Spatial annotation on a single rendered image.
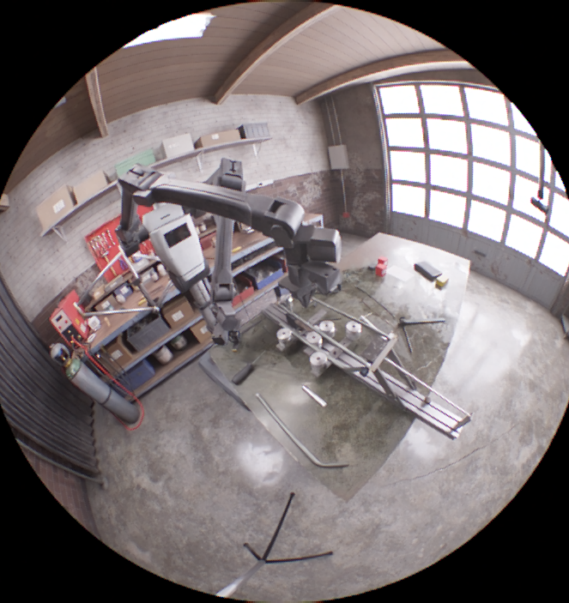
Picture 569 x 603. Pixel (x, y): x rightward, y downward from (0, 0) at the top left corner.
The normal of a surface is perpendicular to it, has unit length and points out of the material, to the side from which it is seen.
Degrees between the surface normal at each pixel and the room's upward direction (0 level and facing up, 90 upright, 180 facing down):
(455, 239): 90
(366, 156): 90
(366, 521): 0
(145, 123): 90
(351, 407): 0
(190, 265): 90
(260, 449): 0
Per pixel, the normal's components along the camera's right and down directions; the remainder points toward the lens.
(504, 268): -0.74, 0.52
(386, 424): -0.19, -0.77
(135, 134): 0.64, 0.37
